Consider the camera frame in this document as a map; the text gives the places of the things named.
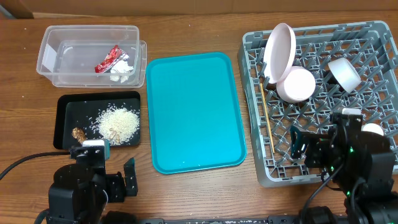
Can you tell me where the white cup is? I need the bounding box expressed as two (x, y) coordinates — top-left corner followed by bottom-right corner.
(361, 123), (384, 136)

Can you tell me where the wooden chopstick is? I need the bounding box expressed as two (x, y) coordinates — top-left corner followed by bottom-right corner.
(260, 83), (275, 154)

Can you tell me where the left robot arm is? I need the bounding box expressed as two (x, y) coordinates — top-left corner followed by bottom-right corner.
(34, 158), (138, 224)

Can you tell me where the white napkin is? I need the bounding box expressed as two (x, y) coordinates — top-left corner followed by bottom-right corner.
(109, 54), (134, 83)

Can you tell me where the large white plate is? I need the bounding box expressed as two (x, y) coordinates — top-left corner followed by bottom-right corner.
(263, 23), (296, 84)

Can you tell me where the small white rice bowl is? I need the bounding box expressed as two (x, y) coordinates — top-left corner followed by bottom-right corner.
(276, 66), (316, 103)

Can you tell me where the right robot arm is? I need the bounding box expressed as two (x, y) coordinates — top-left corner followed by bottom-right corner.
(290, 124), (397, 223)

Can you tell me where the black plastic tray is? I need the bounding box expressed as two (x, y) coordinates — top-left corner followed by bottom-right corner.
(53, 91), (141, 149)

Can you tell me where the clear plastic bin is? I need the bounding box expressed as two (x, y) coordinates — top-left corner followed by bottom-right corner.
(36, 25), (147, 88)

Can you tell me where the grey metal bowl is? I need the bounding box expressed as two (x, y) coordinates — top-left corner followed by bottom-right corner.
(328, 58), (361, 93)

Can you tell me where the rice pile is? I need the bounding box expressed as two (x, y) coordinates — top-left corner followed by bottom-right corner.
(90, 106), (140, 146)

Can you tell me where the golden food scrap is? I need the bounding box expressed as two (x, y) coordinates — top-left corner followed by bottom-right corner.
(72, 128), (86, 144)

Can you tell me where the teal serving tray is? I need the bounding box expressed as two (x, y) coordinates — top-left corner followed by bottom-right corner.
(146, 52), (247, 174)

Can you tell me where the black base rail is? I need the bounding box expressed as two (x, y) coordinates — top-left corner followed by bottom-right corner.
(137, 215), (300, 224)

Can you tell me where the red snack wrapper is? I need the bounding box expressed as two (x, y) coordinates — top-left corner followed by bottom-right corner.
(95, 45), (124, 73)

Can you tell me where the grey dishwasher rack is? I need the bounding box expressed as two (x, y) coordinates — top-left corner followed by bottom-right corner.
(238, 21), (397, 187)

